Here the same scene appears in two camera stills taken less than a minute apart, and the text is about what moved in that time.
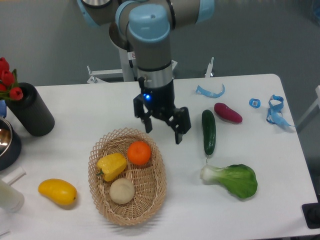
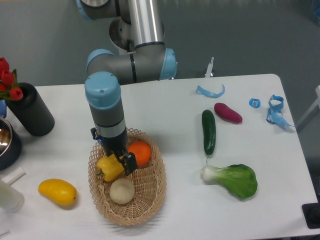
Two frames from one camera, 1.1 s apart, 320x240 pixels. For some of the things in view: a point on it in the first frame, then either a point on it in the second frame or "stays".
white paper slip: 14,176 stays
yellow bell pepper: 111,165 stays
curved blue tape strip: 207,93 stays
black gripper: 161,101 -> 115,145
